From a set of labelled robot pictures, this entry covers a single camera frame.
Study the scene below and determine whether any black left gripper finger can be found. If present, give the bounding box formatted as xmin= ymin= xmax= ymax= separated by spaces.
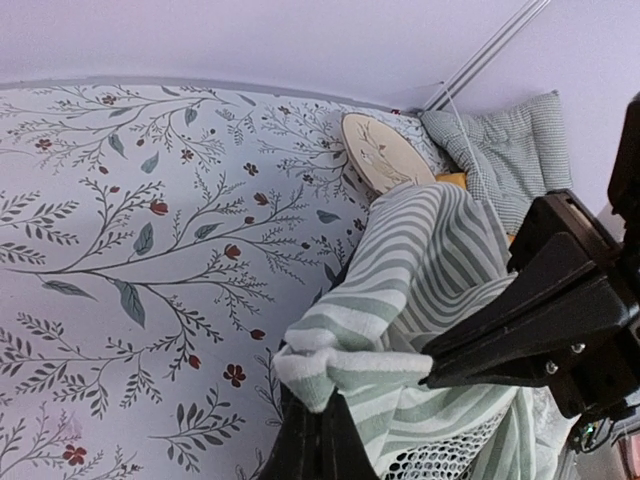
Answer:
xmin=259 ymin=386 xmax=378 ymax=480

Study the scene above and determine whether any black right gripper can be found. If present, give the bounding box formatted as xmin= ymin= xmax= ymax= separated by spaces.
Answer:
xmin=421 ymin=99 xmax=639 ymax=423

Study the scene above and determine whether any green striped pet tent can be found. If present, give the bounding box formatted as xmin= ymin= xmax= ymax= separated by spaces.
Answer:
xmin=274 ymin=182 xmax=562 ymax=479

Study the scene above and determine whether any yellow double pet bowl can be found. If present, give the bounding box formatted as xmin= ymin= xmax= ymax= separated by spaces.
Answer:
xmin=436 ymin=172 xmax=467 ymax=190

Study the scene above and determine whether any green checked cushion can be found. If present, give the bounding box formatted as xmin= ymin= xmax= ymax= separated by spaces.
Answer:
xmin=420 ymin=90 xmax=573 ymax=236

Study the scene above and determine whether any round wooden floral plate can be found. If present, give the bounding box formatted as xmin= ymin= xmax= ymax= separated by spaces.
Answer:
xmin=341 ymin=113 xmax=436 ymax=195

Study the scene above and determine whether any floral table mat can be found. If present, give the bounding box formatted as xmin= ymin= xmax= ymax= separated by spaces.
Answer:
xmin=1 ymin=84 xmax=373 ymax=479

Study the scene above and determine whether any aluminium frame post right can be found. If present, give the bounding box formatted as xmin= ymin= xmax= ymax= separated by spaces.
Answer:
xmin=421 ymin=0 xmax=551 ymax=111

